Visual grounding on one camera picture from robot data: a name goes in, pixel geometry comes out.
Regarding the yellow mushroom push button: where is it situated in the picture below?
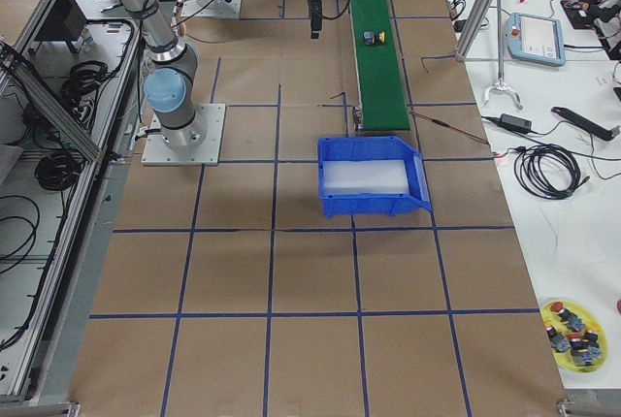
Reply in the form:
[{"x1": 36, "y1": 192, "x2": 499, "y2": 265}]
[{"x1": 363, "y1": 31, "x2": 386, "y2": 47}]

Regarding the green conveyor belt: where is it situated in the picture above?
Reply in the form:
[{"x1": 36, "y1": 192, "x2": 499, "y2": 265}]
[{"x1": 350, "y1": 0, "x2": 410, "y2": 133}]

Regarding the blue plastic bin right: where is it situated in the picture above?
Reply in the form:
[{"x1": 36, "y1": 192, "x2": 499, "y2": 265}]
[{"x1": 317, "y1": 136, "x2": 432, "y2": 218}]

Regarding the white foam pad right bin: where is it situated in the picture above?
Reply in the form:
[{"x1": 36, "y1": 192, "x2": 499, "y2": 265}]
[{"x1": 321, "y1": 160, "x2": 409, "y2": 195}]

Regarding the grey claw stand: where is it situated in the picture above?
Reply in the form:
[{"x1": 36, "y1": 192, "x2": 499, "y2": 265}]
[{"x1": 483, "y1": 0, "x2": 523, "y2": 111}]

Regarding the teach pendant tablet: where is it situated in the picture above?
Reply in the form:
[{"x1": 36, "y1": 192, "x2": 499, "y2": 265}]
[{"x1": 505, "y1": 13, "x2": 566, "y2": 67}]

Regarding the black power adapter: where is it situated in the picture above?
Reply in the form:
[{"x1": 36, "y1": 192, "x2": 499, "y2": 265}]
[{"x1": 499, "y1": 113, "x2": 532, "y2": 134}]

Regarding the black flat bar tool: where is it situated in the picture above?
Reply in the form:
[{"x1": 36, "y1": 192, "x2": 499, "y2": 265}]
[{"x1": 551, "y1": 106, "x2": 620, "y2": 142}]

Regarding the yellow plate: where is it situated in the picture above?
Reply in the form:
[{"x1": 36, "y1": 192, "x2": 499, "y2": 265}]
[{"x1": 540, "y1": 300, "x2": 608, "y2": 373}]

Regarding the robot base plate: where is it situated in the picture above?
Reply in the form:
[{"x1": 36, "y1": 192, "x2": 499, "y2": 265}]
[
  {"x1": 142, "y1": 104, "x2": 226, "y2": 166},
  {"x1": 180, "y1": 0, "x2": 242, "y2": 19}
]

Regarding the aluminium rack frame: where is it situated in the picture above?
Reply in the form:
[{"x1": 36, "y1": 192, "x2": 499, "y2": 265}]
[{"x1": 1, "y1": 0, "x2": 140, "y2": 407}]

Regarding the coiled black cable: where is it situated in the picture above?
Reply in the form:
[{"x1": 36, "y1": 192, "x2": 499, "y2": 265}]
[{"x1": 512, "y1": 144, "x2": 583, "y2": 201}]

